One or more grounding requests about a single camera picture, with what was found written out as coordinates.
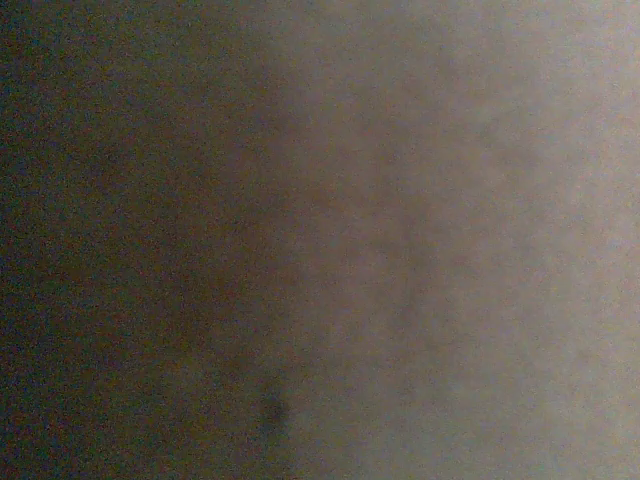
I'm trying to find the brown cardboard box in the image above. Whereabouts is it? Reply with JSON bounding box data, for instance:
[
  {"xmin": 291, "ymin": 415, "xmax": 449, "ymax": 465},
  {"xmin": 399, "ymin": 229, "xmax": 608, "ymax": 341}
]
[{"xmin": 0, "ymin": 0, "xmax": 640, "ymax": 480}]

